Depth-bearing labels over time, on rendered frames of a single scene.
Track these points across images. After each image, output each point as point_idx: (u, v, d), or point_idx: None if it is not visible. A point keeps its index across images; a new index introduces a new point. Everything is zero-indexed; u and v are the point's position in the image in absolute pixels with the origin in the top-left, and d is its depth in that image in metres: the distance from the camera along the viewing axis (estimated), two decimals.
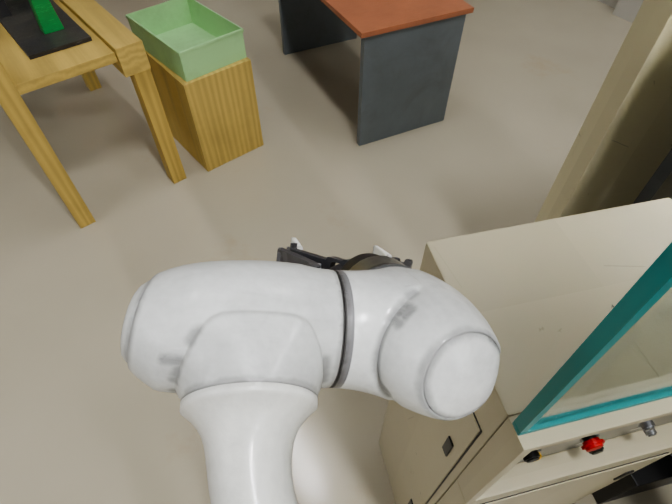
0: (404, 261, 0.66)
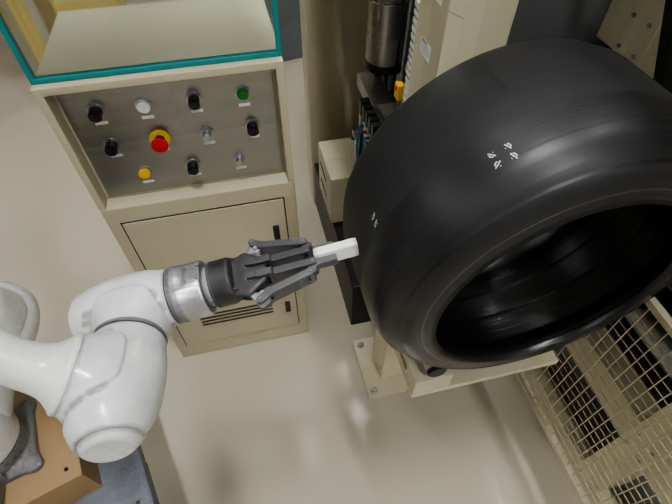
0: None
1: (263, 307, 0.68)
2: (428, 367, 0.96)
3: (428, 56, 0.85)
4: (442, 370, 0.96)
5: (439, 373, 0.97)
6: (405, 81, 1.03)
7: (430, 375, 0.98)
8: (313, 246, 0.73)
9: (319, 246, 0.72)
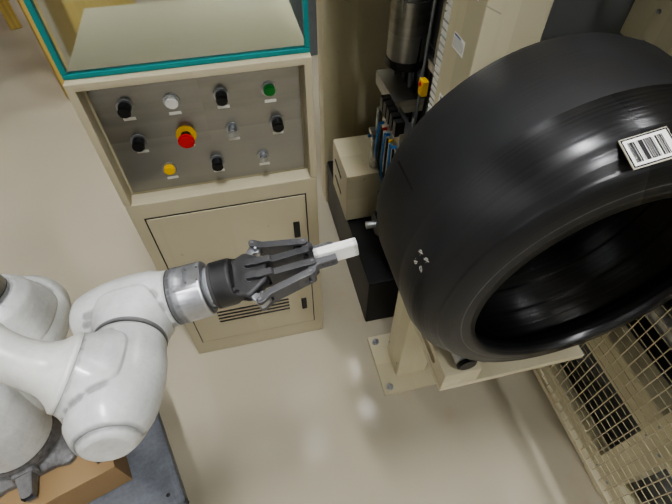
0: None
1: (263, 307, 0.68)
2: None
3: (462, 51, 0.86)
4: (463, 368, 0.97)
5: (466, 365, 0.97)
6: (433, 77, 1.04)
7: (474, 359, 0.96)
8: (313, 246, 0.73)
9: (319, 246, 0.72)
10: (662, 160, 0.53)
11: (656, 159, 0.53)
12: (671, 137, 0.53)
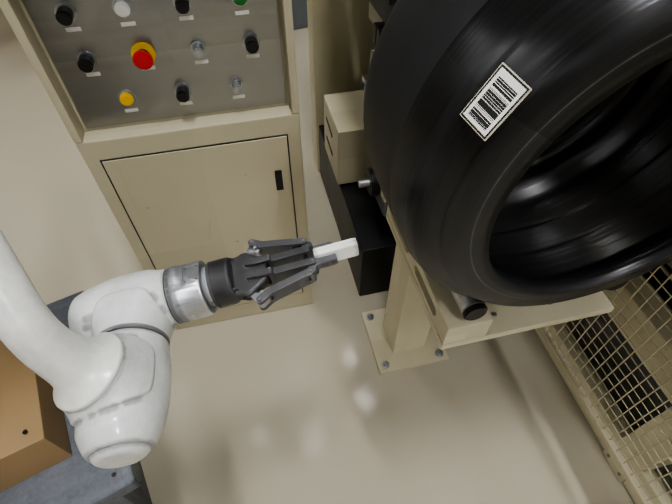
0: None
1: (263, 307, 0.68)
2: (461, 312, 0.80)
3: None
4: (478, 310, 0.78)
5: (479, 314, 0.79)
6: None
7: (474, 318, 0.81)
8: (313, 246, 0.73)
9: (319, 246, 0.72)
10: (510, 111, 0.42)
11: (503, 114, 0.42)
12: (512, 74, 0.41)
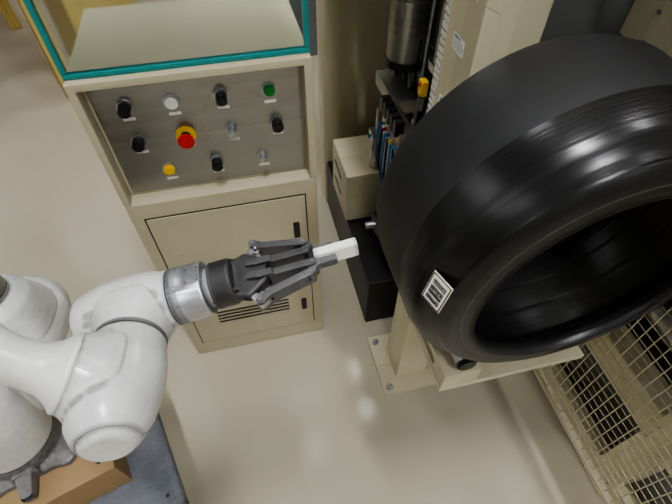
0: None
1: (263, 308, 0.68)
2: None
3: (462, 52, 0.86)
4: (462, 367, 0.97)
5: (468, 365, 0.97)
6: (433, 77, 1.04)
7: (476, 362, 0.97)
8: (313, 246, 0.73)
9: (319, 246, 0.72)
10: (445, 300, 0.66)
11: (443, 301, 0.67)
12: (441, 279, 0.66)
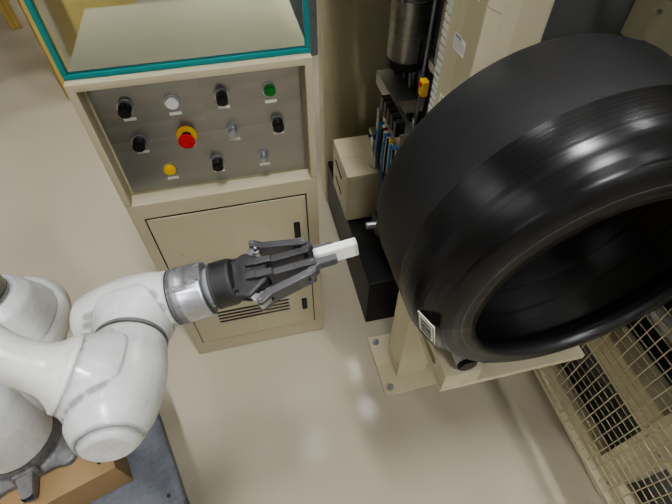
0: None
1: (263, 308, 0.68)
2: None
3: (463, 51, 0.86)
4: (469, 368, 0.98)
5: (465, 367, 0.97)
6: (434, 77, 1.04)
7: (463, 362, 0.96)
8: (313, 246, 0.73)
9: (319, 246, 0.72)
10: (433, 335, 0.74)
11: (432, 335, 0.75)
12: (424, 318, 0.74)
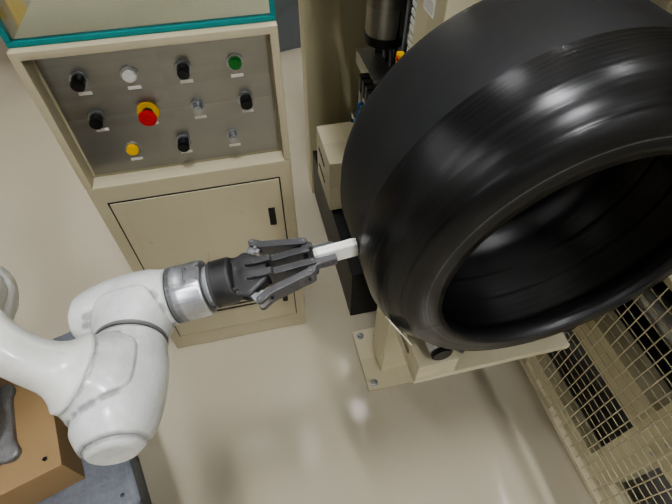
0: None
1: (263, 307, 0.68)
2: (429, 353, 0.90)
3: (433, 11, 0.79)
4: (444, 352, 0.89)
5: (445, 355, 0.90)
6: (407, 46, 0.97)
7: (440, 358, 0.92)
8: (313, 246, 0.73)
9: (319, 246, 0.72)
10: (404, 338, 0.73)
11: (404, 338, 0.74)
12: (390, 323, 0.73)
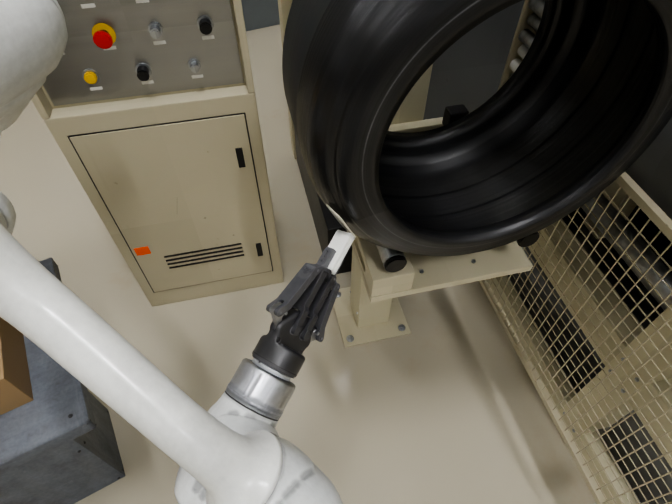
0: (332, 296, 0.72)
1: (273, 309, 0.64)
2: (383, 264, 0.88)
3: None
4: (397, 262, 0.86)
5: (399, 265, 0.87)
6: None
7: (395, 271, 0.89)
8: (328, 273, 0.73)
9: None
10: (345, 226, 0.70)
11: (346, 227, 0.71)
12: (331, 210, 0.70)
